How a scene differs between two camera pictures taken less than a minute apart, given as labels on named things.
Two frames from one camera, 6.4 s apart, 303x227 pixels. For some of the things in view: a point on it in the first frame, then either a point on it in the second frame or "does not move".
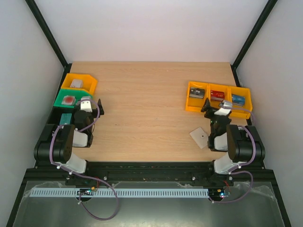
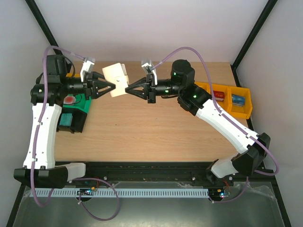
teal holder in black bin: [66, 118] does not move
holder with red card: [68, 100] does not move
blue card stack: [238, 100] does not move
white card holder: [200, 136] to [116, 74]
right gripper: [213, 113] to [151, 87]
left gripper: [101, 109] to [92, 85]
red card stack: [217, 95] does not move
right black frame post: [269, 6] does not move
